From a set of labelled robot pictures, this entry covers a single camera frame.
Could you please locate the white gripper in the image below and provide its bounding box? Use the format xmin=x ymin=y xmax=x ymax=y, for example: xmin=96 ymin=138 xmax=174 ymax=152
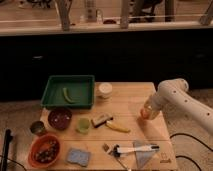
xmin=143 ymin=95 xmax=162 ymax=120

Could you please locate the orange apple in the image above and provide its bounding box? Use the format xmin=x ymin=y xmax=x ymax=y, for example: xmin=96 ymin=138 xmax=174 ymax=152
xmin=140 ymin=108 xmax=149 ymax=119

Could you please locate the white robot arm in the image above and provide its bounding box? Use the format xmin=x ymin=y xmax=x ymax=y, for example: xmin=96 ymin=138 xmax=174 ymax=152
xmin=141 ymin=78 xmax=213 ymax=135

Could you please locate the white paper cup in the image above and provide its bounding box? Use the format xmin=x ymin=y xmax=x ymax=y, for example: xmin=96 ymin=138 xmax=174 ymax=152
xmin=98 ymin=82 xmax=113 ymax=99

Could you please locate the small green cup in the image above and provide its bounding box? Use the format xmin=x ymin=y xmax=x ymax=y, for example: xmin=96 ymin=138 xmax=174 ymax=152
xmin=76 ymin=118 xmax=90 ymax=134

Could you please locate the yellow banana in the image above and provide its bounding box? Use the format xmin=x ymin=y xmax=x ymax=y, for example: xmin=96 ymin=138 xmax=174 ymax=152
xmin=106 ymin=121 xmax=130 ymax=133

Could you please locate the grey cloth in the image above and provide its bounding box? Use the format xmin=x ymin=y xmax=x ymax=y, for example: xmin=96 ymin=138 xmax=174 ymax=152
xmin=133 ymin=140 xmax=160 ymax=169

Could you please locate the dark eraser block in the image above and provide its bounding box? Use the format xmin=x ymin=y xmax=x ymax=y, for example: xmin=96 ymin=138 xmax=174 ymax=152
xmin=91 ymin=114 xmax=113 ymax=128

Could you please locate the green pepper in tray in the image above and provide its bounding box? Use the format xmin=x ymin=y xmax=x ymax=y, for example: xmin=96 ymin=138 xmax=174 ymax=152
xmin=62 ymin=87 xmax=75 ymax=104

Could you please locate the green plastic tray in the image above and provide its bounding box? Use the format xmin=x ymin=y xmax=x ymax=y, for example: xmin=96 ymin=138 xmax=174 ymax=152
xmin=41 ymin=75 xmax=95 ymax=109

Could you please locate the blue sponge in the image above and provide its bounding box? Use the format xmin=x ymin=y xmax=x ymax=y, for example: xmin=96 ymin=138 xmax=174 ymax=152
xmin=67 ymin=148 xmax=91 ymax=167

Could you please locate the dark red bowl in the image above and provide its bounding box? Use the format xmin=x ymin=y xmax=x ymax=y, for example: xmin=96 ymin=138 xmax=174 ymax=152
xmin=48 ymin=108 xmax=72 ymax=131

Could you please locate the metal can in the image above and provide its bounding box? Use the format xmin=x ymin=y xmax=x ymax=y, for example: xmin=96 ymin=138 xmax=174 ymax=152
xmin=30 ymin=121 xmax=47 ymax=136

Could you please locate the orange bowl with food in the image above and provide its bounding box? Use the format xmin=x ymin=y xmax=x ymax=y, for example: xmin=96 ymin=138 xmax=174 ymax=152
xmin=28 ymin=134 xmax=60 ymax=168

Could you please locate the black stand at left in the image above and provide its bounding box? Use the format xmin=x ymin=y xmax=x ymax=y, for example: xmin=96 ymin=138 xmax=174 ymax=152
xmin=0 ymin=129 xmax=13 ymax=171

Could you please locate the black cable on floor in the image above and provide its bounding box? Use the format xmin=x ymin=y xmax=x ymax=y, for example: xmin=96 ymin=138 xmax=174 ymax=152
xmin=169 ymin=132 xmax=213 ymax=171

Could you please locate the white handled brush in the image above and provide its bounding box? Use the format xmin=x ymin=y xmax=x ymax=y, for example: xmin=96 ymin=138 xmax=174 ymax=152
xmin=114 ymin=144 xmax=160 ymax=154

